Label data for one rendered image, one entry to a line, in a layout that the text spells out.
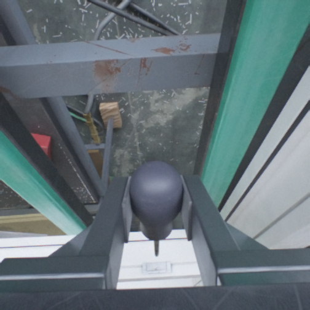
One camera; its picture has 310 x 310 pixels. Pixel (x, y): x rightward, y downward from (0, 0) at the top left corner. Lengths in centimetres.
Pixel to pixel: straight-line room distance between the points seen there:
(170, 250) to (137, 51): 33
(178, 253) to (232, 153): 25
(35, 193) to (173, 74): 20
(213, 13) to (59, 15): 63
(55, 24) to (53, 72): 92
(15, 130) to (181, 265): 32
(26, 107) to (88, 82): 40
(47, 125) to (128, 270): 39
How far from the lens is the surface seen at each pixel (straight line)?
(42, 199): 31
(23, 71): 21
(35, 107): 58
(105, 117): 131
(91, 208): 101
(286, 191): 23
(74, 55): 20
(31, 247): 47
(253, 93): 17
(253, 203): 30
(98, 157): 119
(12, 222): 115
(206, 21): 110
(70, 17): 110
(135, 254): 42
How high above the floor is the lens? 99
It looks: 36 degrees down
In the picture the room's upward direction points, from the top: 176 degrees clockwise
